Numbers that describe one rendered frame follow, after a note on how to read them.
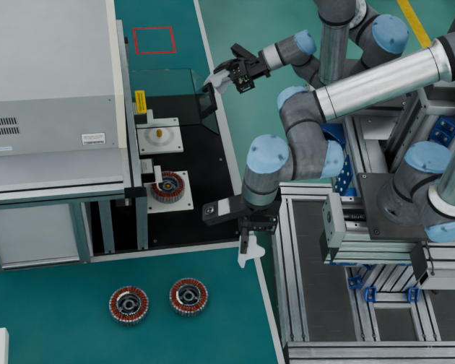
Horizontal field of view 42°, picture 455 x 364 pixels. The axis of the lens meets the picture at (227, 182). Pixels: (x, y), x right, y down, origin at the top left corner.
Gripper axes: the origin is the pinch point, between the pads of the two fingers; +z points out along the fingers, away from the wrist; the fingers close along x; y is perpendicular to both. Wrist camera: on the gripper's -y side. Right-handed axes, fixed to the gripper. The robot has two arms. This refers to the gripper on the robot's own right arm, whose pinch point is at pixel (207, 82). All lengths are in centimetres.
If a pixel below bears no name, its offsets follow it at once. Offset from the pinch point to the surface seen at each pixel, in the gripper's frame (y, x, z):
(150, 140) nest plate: -0.2, 14.2, 29.0
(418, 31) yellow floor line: -144, 177, -94
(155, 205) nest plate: 27.2, 13.6, 29.9
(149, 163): 20.8, 1.0, 24.0
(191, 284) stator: 56, 17, 23
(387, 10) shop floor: -166, 170, -82
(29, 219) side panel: 42, -22, 50
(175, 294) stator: 59, 15, 27
